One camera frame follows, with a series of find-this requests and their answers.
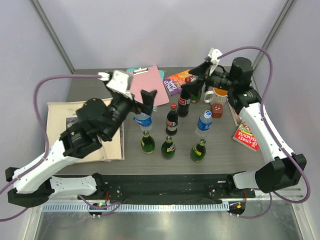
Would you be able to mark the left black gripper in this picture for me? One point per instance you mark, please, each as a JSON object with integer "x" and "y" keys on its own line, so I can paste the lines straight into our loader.
{"x": 148, "y": 99}

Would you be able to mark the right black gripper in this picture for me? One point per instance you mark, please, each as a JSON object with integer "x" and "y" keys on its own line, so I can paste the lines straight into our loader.
{"x": 194, "y": 88}

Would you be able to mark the green glass bottle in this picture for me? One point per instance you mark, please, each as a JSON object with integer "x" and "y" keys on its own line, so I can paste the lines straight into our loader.
{"x": 194, "y": 99}
{"x": 198, "y": 151}
{"x": 168, "y": 148}
{"x": 147, "y": 143}

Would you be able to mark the Coca-Cola glass bottle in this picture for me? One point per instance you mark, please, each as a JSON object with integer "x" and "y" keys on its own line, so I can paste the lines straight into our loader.
{"x": 184, "y": 102}
{"x": 172, "y": 120}

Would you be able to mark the Pocari Sweat plastic bottle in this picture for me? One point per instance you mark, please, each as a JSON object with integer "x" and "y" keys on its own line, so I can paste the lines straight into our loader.
{"x": 144, "y": 121}

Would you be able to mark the canvas tote bag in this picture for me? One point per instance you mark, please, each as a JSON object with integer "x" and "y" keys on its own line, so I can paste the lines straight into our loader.
{"x": 62, "y": 115}

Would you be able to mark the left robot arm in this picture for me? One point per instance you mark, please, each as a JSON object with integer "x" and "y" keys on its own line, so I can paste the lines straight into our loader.
{"x": 97, "y": 122}

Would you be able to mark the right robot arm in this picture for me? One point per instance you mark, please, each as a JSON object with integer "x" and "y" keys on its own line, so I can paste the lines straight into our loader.
{"x": 282, "y": 167}

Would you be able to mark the pink clipboard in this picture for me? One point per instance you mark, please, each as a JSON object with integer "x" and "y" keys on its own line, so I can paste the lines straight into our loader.
{"x": 150, "y": 80}

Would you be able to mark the Roald Dahl book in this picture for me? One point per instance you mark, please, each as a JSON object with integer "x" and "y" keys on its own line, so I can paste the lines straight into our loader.
{"x": 174, "y": 82}

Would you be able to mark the teal clipboard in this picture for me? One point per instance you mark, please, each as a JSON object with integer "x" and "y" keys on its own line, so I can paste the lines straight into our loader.
{"x": 162, "y": 73}

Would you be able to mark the white mug orange inside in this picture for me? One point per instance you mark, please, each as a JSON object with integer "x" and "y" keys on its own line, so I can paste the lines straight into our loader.
{"x": 216, "y": 96}

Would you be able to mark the brown red cube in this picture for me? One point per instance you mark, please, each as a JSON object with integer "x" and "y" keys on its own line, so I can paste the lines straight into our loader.
{"x": 217, "y": 110}

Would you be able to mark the dark purple book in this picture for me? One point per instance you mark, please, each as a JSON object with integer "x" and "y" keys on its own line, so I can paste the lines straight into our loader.
{"x": 236, "y": 118}

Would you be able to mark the red Treehouse book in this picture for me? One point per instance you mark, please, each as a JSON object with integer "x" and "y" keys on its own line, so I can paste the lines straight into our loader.
{"x": 244, "y": 136}

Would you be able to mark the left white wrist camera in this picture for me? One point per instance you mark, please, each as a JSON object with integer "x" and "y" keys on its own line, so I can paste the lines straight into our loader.
{"x": 118, "y": 82}

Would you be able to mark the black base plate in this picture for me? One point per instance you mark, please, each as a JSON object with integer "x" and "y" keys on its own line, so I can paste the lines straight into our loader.
{"x": 212, "y": 186}

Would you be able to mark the slotted cable duct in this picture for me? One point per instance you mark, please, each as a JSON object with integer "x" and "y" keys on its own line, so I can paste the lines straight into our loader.
{"x": 134, "y": 208}

